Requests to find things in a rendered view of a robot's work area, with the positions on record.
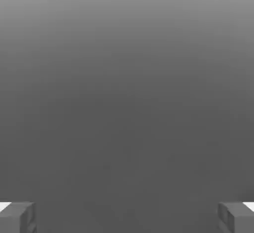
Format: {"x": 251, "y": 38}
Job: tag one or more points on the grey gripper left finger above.
{"x": 15, "y": 217}

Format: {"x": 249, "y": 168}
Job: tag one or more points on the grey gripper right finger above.
{"x": 238, "y": 217}

